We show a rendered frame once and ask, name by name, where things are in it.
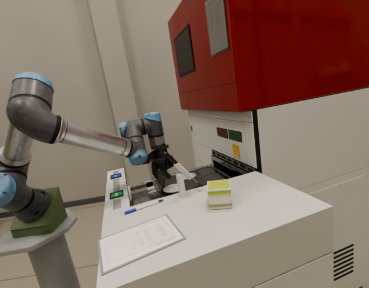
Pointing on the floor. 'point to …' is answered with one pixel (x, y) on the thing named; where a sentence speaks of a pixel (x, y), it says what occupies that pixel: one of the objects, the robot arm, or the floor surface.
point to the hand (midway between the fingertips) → (161, 183)
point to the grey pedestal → (45, 255)
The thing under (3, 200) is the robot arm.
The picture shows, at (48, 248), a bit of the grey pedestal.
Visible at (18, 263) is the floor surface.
